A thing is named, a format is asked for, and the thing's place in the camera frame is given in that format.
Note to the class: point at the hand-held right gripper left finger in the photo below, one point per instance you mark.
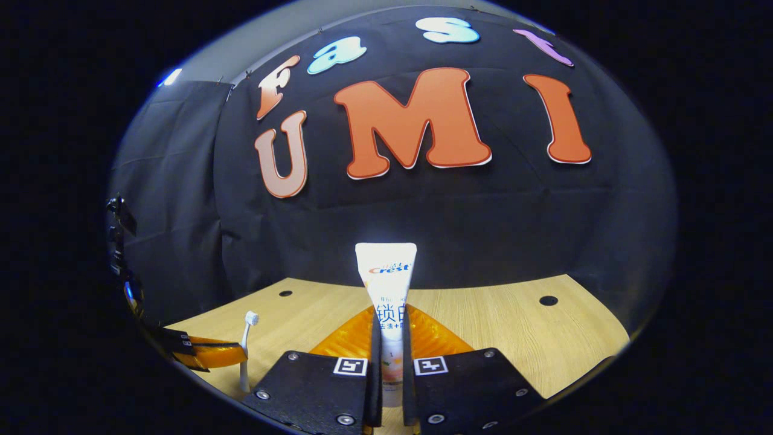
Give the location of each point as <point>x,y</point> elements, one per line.
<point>314,386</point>

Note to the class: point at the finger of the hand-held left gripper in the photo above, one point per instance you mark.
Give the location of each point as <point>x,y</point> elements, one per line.
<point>217,355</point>

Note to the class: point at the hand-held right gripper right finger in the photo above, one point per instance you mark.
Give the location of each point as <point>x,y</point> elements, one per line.
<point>471,386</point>

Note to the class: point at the white toothbrush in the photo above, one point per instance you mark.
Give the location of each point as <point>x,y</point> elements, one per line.
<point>244,374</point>

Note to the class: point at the white toothpaste tube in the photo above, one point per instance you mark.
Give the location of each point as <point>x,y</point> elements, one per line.
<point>386,284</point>

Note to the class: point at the wooden desktop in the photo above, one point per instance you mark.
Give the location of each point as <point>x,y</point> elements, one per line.
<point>513,326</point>

